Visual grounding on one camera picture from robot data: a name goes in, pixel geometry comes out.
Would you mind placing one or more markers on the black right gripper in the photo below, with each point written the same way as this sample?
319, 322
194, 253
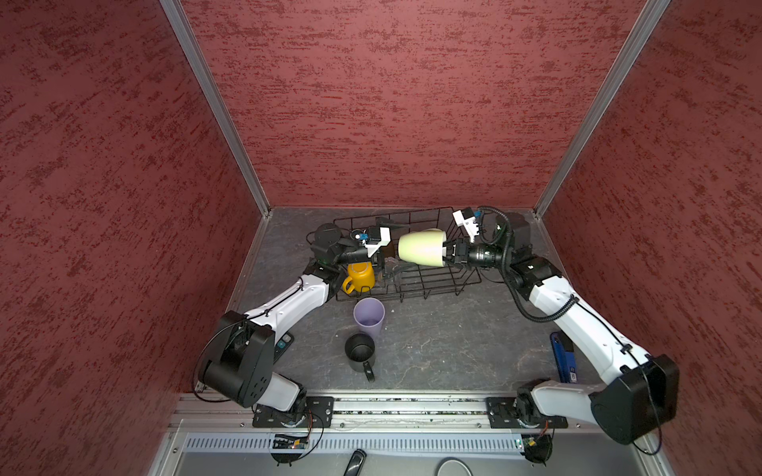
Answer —
460, 252

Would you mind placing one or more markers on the yellow mug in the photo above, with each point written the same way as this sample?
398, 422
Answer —
360, 279

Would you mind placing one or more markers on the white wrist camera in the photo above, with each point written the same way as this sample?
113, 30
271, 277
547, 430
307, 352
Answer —
469, 221
373, 238

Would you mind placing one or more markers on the grey round object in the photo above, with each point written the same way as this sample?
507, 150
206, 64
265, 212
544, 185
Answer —
453, 467

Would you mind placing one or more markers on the aluminium corner post left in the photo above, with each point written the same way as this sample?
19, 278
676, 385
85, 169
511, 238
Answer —
182, 29

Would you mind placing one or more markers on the black remote handset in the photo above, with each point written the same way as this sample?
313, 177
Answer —
356, 461

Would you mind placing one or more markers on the lilac plastic cup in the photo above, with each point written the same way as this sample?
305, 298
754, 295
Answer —
369, 315

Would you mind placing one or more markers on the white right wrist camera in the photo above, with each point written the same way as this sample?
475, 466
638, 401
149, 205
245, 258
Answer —
469, 221

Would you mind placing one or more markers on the black mug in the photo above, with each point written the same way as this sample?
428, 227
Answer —
359, 349

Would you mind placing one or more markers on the aluminium corner post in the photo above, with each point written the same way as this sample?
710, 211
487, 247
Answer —
182, 29
641, 31

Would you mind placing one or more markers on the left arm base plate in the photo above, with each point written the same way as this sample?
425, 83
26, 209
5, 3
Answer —
307, 411

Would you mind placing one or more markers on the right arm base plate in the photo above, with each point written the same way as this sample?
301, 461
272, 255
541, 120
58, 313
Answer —
503, 412

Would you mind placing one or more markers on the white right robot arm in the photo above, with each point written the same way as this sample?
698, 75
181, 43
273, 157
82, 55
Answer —
638, 392

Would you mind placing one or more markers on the black calculator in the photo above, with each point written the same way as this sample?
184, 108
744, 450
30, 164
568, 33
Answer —
282, 345

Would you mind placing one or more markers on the cream mug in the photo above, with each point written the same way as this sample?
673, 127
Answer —
423, 248

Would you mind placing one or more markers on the black wire dish rack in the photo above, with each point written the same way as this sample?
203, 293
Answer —
397, 280

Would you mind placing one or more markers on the aluminium corner post right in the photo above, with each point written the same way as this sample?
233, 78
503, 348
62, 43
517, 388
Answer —
641, 31

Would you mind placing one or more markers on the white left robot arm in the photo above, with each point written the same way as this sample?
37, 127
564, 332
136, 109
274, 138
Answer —
238, 360

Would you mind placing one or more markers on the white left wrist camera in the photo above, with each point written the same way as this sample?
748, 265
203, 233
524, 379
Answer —
373, 238

